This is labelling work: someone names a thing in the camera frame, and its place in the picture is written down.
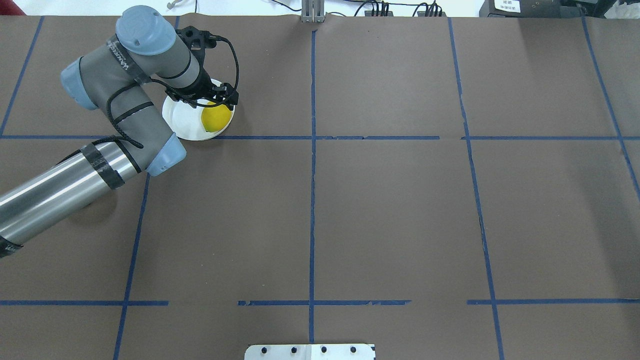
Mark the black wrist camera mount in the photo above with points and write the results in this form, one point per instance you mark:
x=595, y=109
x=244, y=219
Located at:
x=196, y=39

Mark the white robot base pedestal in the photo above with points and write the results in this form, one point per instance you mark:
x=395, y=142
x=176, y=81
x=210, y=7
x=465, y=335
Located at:
x=331, y=351

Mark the yellow lemon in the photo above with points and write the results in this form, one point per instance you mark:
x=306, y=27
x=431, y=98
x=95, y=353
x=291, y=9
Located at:
x=216, y=119

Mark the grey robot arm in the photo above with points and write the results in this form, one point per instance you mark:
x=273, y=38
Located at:
x=145, y=48

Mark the black box device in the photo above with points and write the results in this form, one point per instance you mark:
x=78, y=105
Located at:
x=548, y=9

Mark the white round plate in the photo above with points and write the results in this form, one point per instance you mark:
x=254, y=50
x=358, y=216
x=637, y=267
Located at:
x=185, y=121

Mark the grey aluminium frame post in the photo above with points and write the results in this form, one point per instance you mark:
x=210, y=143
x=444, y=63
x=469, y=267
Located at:
x=313, y=11

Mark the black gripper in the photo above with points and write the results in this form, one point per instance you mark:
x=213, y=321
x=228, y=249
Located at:
x=204, y=82

